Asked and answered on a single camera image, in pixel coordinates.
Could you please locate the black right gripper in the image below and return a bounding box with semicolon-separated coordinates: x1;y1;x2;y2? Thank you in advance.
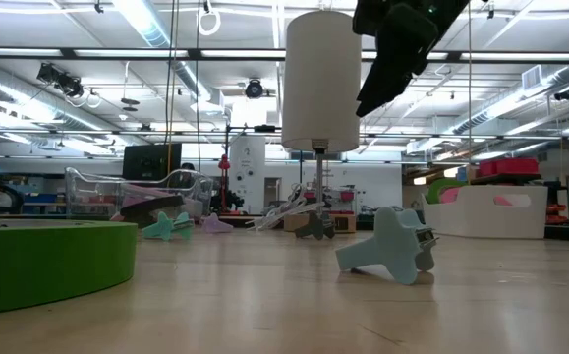
351;0;442;118

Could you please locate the dark grey staple remover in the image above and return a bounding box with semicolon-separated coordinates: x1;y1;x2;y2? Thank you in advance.
293;209;337;242

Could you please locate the teal toy airplane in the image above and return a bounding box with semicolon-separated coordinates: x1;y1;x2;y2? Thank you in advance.
141;210;196;243

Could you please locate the white shade wooden base lamp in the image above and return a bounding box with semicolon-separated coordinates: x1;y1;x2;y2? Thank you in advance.
281;10;363;235

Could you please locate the black hanging spotlight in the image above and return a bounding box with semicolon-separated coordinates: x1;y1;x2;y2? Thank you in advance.
244;78;264;100

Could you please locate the red plastic storage bin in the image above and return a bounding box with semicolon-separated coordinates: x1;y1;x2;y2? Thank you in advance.
477;156;541;178

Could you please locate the clear plastic object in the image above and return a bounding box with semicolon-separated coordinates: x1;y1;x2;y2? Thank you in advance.
245;182;325;233

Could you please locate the white plastic bin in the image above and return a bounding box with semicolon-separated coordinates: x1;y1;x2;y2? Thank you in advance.
420;184;549;241

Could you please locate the red stand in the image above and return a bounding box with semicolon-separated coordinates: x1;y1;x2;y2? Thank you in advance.
217;153;231;215

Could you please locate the black monitor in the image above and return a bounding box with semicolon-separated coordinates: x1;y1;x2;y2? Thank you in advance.
122;143;184;182

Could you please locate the clear plastic bin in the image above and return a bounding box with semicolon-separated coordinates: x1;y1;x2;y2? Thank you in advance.
64;166;215;223

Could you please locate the white hanging ring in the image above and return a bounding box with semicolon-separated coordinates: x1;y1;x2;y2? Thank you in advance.
197;8;222;37

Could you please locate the overhead frame light bar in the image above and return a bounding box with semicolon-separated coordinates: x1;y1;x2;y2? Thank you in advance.
0;46;569;64

